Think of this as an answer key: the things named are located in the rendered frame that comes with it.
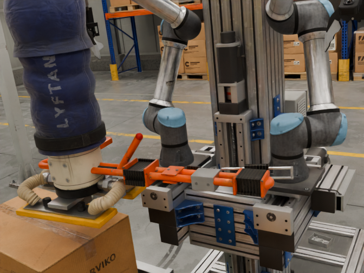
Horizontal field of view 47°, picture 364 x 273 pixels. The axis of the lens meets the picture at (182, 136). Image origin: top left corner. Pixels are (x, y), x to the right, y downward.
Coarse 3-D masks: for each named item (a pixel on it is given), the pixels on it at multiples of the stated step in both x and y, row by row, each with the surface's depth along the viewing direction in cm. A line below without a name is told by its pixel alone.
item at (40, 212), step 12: (36, 204) 139; (84, 204) 130; (24, 216) 137; (36, 216) 134; (48, 216) 132; (60, 216) 130; (72, 216) 129; (84, 216) 127; (96, 216) 126; (108, 216) 128
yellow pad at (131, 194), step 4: (132, 188) 144; (136, 188) 144; (140, 188) 144; (144, 188) 146; (128, 192) 141; (132, 192) 141; (136, 192) 142; (140, 192) 144; (128, 196) 140; (132, 196) 140
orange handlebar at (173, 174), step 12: (108, 144) 160; (48, 168) 141; (96, 168) 133; (108, 168) 131; (156, 168) 127; (168, 168) 124; (180, 168) 124; (168, 180) 122; (180, 180) 120; (216, 180) 115; (228, 180) 114
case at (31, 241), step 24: (48, 192) 188; (0, 216) 170; (120, 216) 159; (0, 240) 151; (24, 240) 150; (48, 240) 148; (72, 240) 146; (96, 240) 148; (120, 240) 158; (0, 264) 148; (24, 264) 136; (48, 264) 134; (72, 264) 140; (96, 264) 149; (120, 264) 159
